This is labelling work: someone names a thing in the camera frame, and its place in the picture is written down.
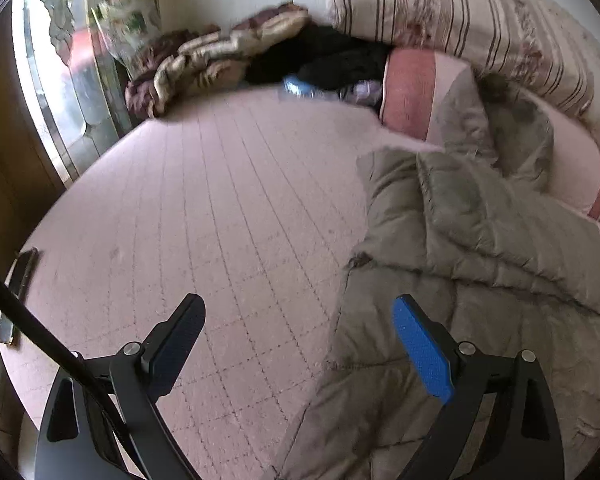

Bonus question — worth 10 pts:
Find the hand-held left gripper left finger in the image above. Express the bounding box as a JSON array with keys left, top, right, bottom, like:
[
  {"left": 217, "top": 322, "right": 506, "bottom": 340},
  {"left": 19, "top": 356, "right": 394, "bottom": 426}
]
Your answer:
[{"left": 34, "top": 293, "right": 206, "bottom": 480}]

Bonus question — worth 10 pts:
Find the grey puffer jacket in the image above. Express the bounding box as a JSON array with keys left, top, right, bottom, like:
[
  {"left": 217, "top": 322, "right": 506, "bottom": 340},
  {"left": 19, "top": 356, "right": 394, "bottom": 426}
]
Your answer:
[{"left": 275, "top": 67, "right": 600, "bottom": 480}]

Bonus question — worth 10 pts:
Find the light purple patterned cloth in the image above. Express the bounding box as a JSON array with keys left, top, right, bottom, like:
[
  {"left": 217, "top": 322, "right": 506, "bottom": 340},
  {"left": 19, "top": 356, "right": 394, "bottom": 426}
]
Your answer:
[{"left": 337, "top": 80, "right": 385, "bottom": 108}]

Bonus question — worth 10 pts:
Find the wooden window frame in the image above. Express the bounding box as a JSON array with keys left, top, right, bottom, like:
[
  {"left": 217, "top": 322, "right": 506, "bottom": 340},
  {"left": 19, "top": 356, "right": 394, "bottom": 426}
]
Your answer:
[{"left": 0, "top": 5, "right": 81, "bottom": 281}]

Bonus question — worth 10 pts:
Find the pink quilted bed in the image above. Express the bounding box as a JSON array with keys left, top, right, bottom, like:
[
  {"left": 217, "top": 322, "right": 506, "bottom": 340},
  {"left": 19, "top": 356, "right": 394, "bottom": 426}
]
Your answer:
[{"left": 0, "top": 80, "right": 600, "bottom": 480}]

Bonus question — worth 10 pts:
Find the black clothing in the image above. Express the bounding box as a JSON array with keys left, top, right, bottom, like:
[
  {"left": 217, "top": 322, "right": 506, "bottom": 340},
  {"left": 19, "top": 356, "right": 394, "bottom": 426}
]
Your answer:
[{"left": 244, "top": 24, "right": 396, "bottom": 92}]

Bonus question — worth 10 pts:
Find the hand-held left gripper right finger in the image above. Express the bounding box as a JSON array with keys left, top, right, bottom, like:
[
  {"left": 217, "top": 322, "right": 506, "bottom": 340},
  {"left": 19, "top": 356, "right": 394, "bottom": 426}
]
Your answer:
[{"left": 391, "top": 294, "right": 566, "bottom": 480}]

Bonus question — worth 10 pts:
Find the black cable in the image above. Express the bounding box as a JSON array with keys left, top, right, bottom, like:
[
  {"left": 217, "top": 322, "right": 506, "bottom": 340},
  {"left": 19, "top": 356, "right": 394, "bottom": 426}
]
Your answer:
[{"left": 0, "top": 252, "right": 137, "bottom": 467}]

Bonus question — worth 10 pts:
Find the pink quilted bolster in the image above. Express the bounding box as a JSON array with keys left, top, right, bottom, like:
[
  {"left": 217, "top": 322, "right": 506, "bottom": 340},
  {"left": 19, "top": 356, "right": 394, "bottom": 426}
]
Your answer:
[{"left": 379, "top": 46, "right": 600, "bottom": 221}]

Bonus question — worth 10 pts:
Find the striped floral pillow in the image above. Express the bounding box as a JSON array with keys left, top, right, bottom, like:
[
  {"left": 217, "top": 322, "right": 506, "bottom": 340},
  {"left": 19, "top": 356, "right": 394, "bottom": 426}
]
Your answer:
[{"left": 326, "top": 0, "right": 598, "bottom": 118}]

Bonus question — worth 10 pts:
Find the brown beige blanket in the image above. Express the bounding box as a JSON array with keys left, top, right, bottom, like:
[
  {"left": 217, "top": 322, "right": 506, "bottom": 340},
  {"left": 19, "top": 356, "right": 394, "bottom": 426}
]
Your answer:
[{"left": 125, "top": 4, "right": 313, "bottom": 120}]

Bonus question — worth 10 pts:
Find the floral cushion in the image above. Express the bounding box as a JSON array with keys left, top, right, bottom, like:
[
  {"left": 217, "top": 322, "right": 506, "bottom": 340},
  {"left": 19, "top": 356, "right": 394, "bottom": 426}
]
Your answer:
[{"left": 91, "top": 0, "right": 163, "bottom": 68}]

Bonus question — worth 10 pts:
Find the black smartphone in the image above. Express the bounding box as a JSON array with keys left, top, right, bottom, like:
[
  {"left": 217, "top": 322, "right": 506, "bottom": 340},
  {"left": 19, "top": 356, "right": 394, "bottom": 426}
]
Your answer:
[{"left": 0, "top": 247, "right": 41, "bottom": 348}]

